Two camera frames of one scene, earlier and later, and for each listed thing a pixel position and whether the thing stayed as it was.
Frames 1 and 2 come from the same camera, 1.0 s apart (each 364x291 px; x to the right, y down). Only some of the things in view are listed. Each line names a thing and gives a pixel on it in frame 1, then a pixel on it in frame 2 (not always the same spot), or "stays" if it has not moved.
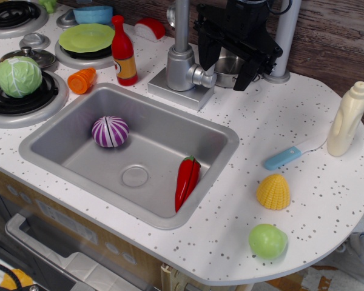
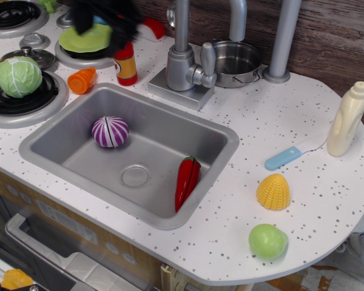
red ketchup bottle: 122,55 stays
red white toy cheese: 150,28 stays
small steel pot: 227,68 stays
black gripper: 241,28 -> 124,16
